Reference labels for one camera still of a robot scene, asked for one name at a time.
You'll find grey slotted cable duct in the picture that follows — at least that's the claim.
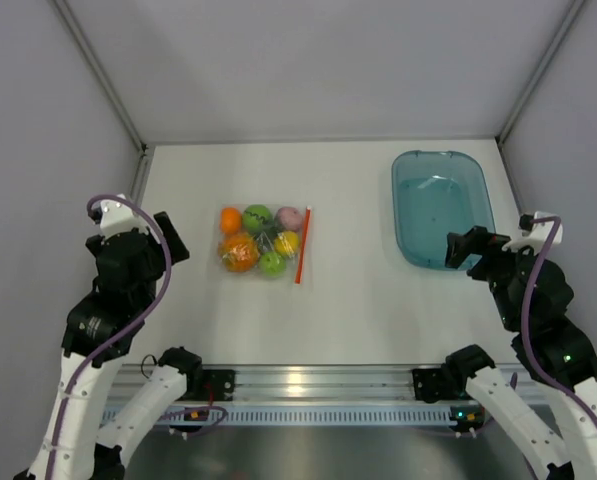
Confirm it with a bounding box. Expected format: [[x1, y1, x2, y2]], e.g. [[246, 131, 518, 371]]
[[154, 403, 484, 427]]

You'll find aluminium frame post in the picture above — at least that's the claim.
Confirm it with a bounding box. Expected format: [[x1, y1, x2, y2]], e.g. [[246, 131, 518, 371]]
[[48, 0, 153, 203], [495, 0, 594, 146]]

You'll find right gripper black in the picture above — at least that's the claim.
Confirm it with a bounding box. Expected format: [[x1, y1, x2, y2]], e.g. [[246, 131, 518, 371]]
[[444, 225, 542, 330]]

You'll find clear zip top bag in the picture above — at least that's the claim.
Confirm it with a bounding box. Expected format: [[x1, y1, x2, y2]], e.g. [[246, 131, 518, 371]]
[[216, 203, 313, 285]]

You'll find yellow toy lemon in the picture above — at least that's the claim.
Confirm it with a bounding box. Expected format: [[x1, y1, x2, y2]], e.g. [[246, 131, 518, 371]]
[[273, 230, 301, 258]]

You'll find left aluminium frame post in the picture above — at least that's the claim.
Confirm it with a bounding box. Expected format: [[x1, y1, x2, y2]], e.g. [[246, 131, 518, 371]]
[[48, 0, 153, 203]]

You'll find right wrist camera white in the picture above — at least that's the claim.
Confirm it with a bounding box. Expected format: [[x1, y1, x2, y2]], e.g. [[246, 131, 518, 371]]
[[502, 211, 563, 253]]

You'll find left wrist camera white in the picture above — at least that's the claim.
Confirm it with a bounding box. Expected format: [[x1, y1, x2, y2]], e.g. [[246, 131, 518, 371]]
[[86, 194, 143, 238]]

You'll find orange toy ball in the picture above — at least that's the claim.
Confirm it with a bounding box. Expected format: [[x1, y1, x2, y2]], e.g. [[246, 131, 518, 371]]
[[219, 207, 242, 235]]

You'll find orange toy pineapple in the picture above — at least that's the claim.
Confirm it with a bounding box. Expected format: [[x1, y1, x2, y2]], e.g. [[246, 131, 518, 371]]
[[218, 232, 259, 273]]

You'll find green watermelon toy ball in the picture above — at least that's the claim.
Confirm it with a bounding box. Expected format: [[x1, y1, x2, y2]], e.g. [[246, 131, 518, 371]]
[[242, 204, 273, 234]]

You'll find right aluminium frame post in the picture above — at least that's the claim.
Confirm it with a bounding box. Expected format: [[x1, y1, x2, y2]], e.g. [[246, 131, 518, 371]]
[[495, 0, 594, 146]]

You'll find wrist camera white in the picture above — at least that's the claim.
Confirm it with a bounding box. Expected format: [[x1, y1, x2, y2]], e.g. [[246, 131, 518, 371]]
[[502, 211, 563, 253], [86, 194, 143, 238]]

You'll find purple toy onion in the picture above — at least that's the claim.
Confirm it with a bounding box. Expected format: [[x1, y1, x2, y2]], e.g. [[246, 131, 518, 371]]
[[275, 206, 304, 231]]

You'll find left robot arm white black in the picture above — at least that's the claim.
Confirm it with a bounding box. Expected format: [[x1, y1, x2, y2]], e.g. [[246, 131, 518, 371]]
[[17, 203, 204, 479]]

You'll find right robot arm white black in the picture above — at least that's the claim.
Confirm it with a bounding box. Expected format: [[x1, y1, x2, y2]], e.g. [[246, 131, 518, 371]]
[[412, 214, 597, 479]]

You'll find blue plastic basin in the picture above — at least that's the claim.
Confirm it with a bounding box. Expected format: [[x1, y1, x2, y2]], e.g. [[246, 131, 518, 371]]
[[391, 150, 495, 270]]

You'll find green toy apple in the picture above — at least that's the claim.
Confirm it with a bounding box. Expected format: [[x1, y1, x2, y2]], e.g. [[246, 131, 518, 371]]
[[258, 251, 286, 277]]

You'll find aluminium mounting rail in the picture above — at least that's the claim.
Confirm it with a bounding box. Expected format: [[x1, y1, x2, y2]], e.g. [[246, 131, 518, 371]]
[[107, 363, 549, 404]]

